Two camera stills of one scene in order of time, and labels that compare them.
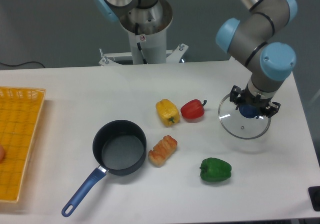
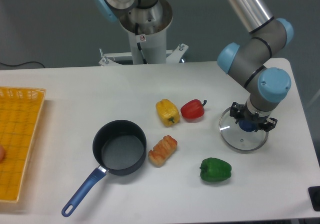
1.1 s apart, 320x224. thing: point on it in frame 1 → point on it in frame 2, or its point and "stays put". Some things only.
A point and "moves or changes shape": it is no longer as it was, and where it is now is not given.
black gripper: [247, 98] → [240, 111]
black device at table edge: [314, 192] stays put
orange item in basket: [2, 153] stays put
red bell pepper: [193, 110] stays put
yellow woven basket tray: [20, 110] stays put
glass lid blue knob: [240, 126] moves or changes shape
